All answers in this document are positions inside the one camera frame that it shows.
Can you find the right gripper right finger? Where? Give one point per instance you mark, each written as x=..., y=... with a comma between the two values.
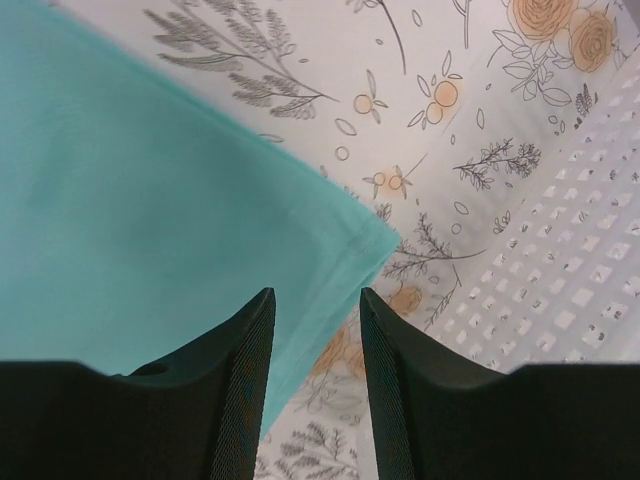
x=438, y=415

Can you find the teal green t shirt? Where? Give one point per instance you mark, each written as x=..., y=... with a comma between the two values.
x=134, y=217

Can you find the floral table mat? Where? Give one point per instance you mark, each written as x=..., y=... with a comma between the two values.
x=438, y=116

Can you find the white plastic basket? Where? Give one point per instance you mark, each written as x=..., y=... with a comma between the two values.
x=561, y=283

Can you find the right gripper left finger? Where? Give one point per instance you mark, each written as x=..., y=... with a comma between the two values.
x=194, y=413

